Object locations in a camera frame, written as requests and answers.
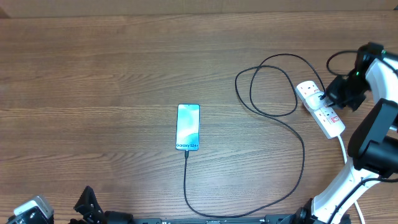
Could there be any white power strip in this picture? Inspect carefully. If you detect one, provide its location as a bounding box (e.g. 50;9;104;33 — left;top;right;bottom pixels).
295;81;345;139

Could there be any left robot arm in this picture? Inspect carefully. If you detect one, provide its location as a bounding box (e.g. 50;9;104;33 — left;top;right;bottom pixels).
69;186;135;224

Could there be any black USB charging cable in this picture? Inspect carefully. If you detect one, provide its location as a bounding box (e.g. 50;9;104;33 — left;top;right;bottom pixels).
182;53;327;218

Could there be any white charger plug adapter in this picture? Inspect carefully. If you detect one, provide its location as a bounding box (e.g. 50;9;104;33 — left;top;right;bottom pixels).
304;91;325;111

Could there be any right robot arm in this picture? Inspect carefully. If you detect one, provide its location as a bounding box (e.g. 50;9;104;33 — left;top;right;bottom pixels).
290;42;397;223

